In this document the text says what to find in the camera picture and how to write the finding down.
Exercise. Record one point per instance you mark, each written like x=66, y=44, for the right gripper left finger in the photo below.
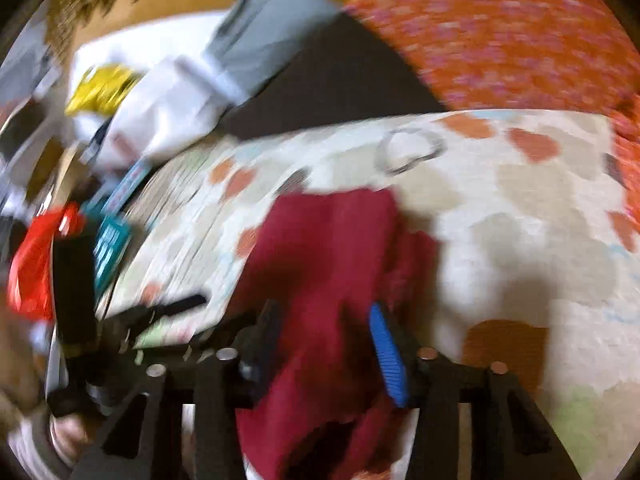
x=234, y=378

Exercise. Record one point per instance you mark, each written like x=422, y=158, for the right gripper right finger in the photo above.
x=419, y=378

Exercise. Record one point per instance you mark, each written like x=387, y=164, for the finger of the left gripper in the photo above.
x=170, y=307

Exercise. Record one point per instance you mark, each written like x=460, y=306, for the dark red garment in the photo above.
x=326, y=259

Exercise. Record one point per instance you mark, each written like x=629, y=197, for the person's left hand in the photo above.
x=20, y=391

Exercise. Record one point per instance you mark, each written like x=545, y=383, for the red plastic bag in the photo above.
x=29, y=285

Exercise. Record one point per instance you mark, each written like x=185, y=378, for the teal patterned box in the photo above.
x=113, y=232

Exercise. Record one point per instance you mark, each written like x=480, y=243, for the heart patterned white quilt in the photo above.
x=539, y=265

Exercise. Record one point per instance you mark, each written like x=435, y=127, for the white plastic bag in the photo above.
x=171, y=107

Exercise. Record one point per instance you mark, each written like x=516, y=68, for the yellow plastic bag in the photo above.
x=102, y=89

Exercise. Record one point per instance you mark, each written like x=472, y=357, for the black cushion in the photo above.
x=345, y=73

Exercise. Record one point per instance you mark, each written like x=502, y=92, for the grey fabric bag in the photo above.
x=258, y=38

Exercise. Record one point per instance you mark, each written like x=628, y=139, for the orange floral bedsheet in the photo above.
x=545, y=54

